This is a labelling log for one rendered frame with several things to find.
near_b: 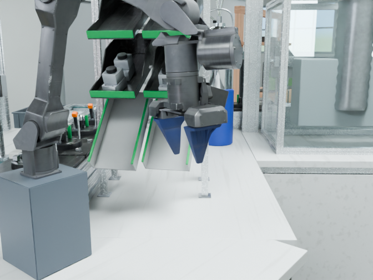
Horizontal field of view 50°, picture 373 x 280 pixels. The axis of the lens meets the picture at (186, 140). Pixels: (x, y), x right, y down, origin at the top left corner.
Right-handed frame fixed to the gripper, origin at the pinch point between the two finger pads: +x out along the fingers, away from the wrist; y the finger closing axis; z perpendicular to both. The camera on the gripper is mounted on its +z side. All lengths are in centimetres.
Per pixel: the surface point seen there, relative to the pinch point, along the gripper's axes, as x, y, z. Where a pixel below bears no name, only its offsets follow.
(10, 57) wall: -23, 507, 26
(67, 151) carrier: 16, 79, -5
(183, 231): 29.8, 23.9, 10.4
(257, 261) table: 31.1, 2.8, 17.5
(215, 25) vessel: -27, 102, 74
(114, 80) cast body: -9.0, 44.5, 2.8
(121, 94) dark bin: -5.2, 43.1, 4.0
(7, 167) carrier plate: 15, 68, -25
